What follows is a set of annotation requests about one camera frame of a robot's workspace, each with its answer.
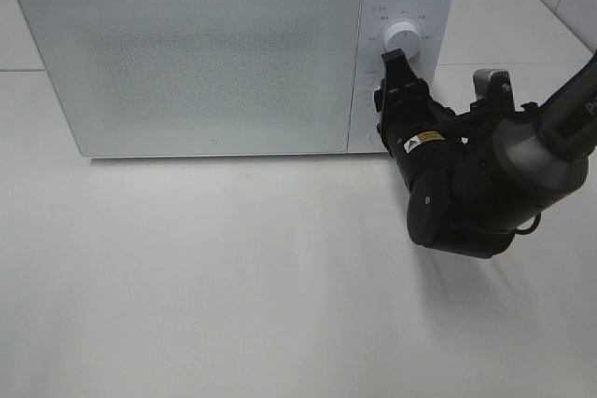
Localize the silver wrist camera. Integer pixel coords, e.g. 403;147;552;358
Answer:
470;69;514;113

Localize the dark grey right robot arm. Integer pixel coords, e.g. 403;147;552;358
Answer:
374;50;596;259

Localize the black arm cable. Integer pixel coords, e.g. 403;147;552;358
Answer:
512;211;543;237

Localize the round door release button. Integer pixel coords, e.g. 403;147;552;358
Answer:
369;127;383;148

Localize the white microwave door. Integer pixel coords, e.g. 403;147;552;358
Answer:
19;0;360;158

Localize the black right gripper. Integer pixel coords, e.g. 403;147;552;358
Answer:
374;48;513;259

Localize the white upper power knob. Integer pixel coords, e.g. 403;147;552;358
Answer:
380;17;423;61

